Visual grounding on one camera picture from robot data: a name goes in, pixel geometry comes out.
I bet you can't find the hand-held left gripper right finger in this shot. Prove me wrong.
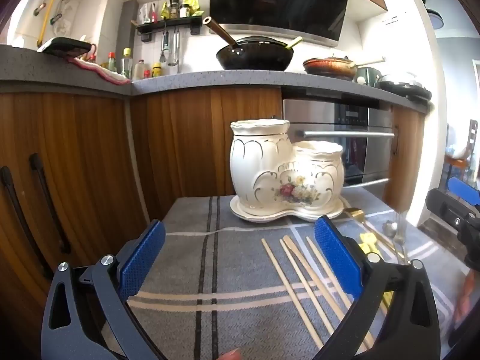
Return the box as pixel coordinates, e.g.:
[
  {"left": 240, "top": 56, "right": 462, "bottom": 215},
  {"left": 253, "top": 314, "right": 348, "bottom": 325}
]
[{"left": 309, "top": 215, "right": 442, "bottom": 360}]

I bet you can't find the yellow gas hose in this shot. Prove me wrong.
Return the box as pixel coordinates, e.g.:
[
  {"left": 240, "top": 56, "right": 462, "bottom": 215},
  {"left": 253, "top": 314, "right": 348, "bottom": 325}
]
[{"left": 36, "top": 0, "right": 62, "bottom": 50}]

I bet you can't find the black cabinet handle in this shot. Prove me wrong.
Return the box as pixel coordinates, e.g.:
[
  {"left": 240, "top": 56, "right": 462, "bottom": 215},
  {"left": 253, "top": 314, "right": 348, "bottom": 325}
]
[
  {"left": 0, "top": 165, "right": 54, "bottom": 279},
  {"left": 29, "top": 153, "right": 72, "bottom": 254}
]

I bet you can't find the person's right hand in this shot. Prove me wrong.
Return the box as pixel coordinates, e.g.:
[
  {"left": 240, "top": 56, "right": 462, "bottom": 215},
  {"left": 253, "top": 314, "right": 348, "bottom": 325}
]
[{"left": 452, "top": 268, "right": 478, "bottom": 346}]

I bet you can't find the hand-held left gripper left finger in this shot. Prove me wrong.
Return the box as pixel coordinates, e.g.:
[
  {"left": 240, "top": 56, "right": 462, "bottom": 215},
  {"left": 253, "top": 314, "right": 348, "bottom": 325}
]
[{"left": 40, "top": 219, "right": 167, "bottom": 360}]

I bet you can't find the gold fork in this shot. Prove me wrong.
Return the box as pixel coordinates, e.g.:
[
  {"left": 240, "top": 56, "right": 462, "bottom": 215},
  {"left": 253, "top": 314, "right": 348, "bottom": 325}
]
[
  {"left": 358, "top": 232, "right": 394, "bottom": 304},
  {"left": 342, "top": 207, "right": 407, "bottom": 261}
]

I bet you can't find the wooden chopstick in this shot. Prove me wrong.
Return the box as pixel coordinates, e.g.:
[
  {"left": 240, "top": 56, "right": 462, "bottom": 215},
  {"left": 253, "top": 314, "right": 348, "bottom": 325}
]
[
  {"left": 305, "top": 236, "right": 376, "bottom": 350},
  {"left": 261, "top": 238, "right": 325, "bottom": 349},
  {"left": 283, "top": 235, "right": 349, "bottom": 320},
  {"left": 279, "top": 239, "right": 335, "bottom": 337}
]

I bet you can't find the black ceiling lamp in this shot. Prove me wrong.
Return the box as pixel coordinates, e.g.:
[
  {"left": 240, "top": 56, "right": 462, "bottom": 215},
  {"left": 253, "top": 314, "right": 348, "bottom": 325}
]
[{"left": 420, "top": 0, "right": 446, "bottom": 30}]

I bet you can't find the white ceramic holder tray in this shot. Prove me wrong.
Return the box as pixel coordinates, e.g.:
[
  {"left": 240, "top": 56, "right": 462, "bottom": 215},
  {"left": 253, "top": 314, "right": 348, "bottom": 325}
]
[{"left": 229, "top": 195, "right": 345, "bottom": 223}]

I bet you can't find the black flat device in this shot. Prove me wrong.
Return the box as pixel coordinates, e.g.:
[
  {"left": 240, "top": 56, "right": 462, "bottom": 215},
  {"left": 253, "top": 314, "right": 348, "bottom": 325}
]
[{"left": 37, "top": 37, "right": 94, "bottom": 59}]

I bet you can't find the brown frying pan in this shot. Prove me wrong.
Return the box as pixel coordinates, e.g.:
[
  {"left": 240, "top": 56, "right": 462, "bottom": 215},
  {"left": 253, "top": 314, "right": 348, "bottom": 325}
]
[{"left": 302, "top": 56, "right": 387, "bottom": 82}]

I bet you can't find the black pot with lid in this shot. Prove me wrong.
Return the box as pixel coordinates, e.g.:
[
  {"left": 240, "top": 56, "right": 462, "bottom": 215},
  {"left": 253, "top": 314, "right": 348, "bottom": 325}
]
[{"left": 376, "top": 72, "right": 433, "bottom": 103}]

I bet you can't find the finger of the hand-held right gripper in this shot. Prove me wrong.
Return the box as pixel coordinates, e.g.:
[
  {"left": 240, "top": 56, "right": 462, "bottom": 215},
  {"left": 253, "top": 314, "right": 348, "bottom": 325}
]
[
  {"left": 425, "top": 187, "right": 480, "bottom": 235},
  {"left": 447, "top": 177, "right": 480, "bottom": 208}
]

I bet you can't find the silver spoon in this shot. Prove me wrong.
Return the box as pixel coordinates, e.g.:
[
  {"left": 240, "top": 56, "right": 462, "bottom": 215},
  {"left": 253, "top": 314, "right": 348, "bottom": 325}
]
[{"left": 382, "top": 220, "right": 411, "bottom": 265}]

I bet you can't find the stainless steel oven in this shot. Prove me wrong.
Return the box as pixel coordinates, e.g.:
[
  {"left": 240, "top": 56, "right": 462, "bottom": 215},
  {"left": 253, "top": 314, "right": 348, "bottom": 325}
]
[{"left": 282, "top": 98, "right": 399, "bottom": 196}]

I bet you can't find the black wall shelf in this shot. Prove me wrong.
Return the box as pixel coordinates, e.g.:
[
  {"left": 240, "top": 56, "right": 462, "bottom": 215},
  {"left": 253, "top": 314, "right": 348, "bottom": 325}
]
[{"left": 131, "top": 17, "right": 212, "bottom": 43}]

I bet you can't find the white pink-edged towel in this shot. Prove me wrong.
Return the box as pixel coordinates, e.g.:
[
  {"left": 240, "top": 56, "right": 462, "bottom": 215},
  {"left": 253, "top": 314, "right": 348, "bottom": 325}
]
[{"left": 67, "top": 54, "right": 133, "bottom": 85}]

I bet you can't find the narrow wooden cabinet door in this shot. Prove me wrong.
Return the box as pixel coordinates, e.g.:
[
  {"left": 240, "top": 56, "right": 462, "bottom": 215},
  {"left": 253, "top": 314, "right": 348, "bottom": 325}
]
[{"left": 382, "top": 104, "right": 427, "bottom": 212}]

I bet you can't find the yellow cap oil bottle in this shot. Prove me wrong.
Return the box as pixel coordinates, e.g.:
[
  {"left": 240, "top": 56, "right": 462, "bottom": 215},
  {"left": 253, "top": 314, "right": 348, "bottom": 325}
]
[{"left": 120, "top": 47, "right": 134, "bottom": 80}]

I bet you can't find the white floral ceramic utensil holder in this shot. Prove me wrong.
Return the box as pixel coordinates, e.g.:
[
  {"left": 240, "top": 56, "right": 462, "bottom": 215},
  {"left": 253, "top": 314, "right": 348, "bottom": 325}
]
[{"left": 229, "top": 119, "right": 345, "bottom": 214}]

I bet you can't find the grey plaid cloth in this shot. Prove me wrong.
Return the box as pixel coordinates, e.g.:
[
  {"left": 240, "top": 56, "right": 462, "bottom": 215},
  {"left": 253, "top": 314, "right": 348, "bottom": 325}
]
[{"left": 127, "top": 185, "right": 469, "bottom": 360}]

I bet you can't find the black wok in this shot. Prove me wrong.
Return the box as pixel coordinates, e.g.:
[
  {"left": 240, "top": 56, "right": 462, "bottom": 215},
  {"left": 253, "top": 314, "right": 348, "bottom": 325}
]
[{"left": 202, "top": 16, "right": 296, "bottom": 72}]

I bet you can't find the black range hood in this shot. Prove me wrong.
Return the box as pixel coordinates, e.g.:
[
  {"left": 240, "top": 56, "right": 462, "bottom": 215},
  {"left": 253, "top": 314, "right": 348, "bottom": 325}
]
[{"left": 209, "top": 0, "right": 353, "bottom": 47}]

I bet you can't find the grey stone countertop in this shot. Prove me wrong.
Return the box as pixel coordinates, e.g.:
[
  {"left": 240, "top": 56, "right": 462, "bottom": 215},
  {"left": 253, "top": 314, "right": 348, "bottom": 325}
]
[{"left": 0, "top": 43, "right": 431, "bottom": 115}]

